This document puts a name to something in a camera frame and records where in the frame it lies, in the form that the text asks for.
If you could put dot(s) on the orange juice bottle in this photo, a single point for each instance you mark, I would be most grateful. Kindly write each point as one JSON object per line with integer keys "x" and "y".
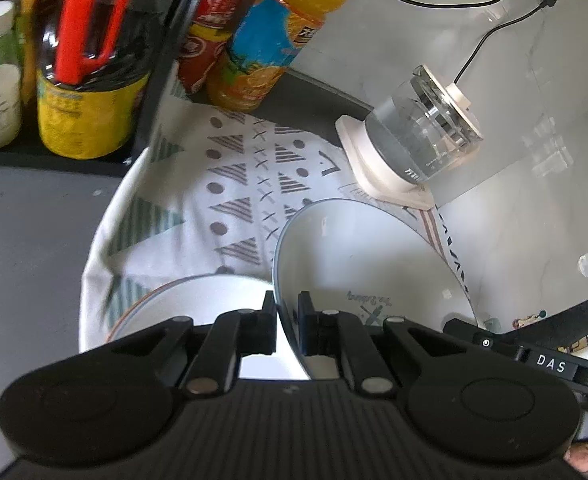
{"x": 269, "y": 45}

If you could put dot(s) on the cream kettle base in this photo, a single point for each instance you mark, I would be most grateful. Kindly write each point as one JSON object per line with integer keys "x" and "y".
{"x": 369, "y": 170}

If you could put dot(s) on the white geometric patterned cloth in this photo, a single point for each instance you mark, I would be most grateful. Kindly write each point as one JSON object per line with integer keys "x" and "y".
{"x": 183, "y": 210}

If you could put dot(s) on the white plate with crossed-utensils print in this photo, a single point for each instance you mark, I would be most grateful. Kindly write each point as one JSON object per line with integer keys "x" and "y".
{"x": 364, "y": 260}

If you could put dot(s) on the white plate with script print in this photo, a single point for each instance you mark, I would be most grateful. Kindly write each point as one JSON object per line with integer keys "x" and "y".
{"x": 198, "y": 305}

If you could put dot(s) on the black storage rack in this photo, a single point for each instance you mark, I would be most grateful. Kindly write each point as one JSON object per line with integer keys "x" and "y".
{"x": 148, "y": 90}

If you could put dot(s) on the glass kettle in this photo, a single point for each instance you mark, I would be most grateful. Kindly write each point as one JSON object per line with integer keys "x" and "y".
{"x": 419, "y": 135}

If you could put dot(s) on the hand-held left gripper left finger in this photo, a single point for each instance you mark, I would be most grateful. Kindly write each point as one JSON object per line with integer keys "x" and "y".
{"x": 270, "y": 321}

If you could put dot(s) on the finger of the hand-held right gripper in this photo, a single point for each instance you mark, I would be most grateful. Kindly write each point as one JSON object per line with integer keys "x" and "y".
{"x": 479, "y": 337}

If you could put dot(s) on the red soda bottle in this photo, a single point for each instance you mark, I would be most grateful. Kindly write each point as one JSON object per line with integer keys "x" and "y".
{"x": 213, "y": 25}

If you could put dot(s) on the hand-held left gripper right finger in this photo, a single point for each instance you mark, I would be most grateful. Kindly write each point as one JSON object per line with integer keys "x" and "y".
{"x": 304, "y": 325}

